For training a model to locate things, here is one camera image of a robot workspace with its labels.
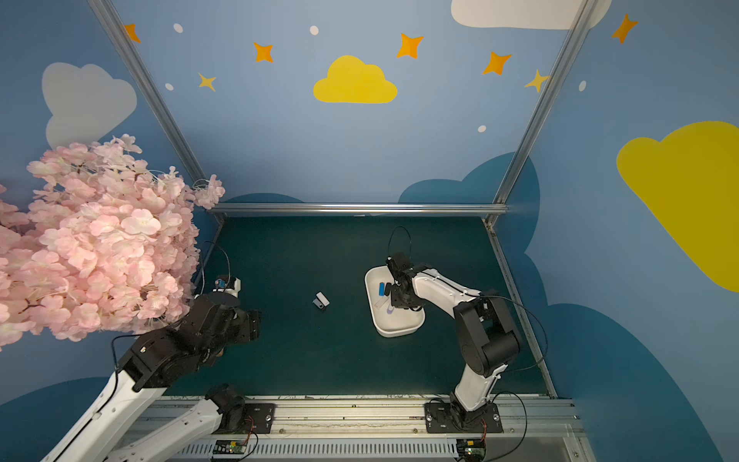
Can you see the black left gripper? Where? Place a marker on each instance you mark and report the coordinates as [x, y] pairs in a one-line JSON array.
[[249, 325]]

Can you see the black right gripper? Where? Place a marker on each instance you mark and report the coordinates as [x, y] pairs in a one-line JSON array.
[[395, 290]]

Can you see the white rectangular usb drive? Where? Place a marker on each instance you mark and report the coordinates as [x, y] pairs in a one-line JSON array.
[[323, 298]]

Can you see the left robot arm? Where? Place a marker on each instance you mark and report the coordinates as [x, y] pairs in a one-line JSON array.
[[155, 361]]

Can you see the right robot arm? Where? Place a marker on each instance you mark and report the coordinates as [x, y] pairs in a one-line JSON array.
[[487, 334]]

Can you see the white plastic storage box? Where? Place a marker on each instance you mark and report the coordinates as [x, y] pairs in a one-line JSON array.
[[389, 321]]

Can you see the left green circuit board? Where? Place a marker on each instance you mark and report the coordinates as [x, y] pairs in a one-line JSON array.
[[231, 448]]

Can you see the green circuit board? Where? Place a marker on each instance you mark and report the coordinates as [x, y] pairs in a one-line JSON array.
[[470, 450], [231, 448]]

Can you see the pink artificial blossom tree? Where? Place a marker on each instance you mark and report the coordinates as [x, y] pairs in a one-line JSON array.
[[106, 245]]

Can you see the right green circuit board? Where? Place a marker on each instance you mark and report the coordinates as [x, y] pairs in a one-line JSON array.
[[470, 450]]

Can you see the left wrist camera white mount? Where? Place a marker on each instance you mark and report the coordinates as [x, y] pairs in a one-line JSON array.
[[228, 284]]

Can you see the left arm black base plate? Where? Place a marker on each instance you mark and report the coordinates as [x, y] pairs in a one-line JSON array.
[[250, 417]]

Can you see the aluminium rear frame rail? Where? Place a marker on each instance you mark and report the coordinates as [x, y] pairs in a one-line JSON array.
[[358, 209]]

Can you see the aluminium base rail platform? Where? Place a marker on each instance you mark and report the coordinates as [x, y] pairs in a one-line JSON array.
[[392, 428]]

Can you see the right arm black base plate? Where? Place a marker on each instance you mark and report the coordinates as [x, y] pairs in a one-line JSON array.
[[450, 417]]

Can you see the aluminium right frame post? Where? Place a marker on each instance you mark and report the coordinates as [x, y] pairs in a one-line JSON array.
[[560, 71]]

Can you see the aluminium frame post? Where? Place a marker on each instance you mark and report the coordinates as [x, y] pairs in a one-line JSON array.
[[560, 71], [110, 21]]

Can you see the aluminium left frame post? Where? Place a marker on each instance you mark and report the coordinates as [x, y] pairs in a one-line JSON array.
[[110, 21]]

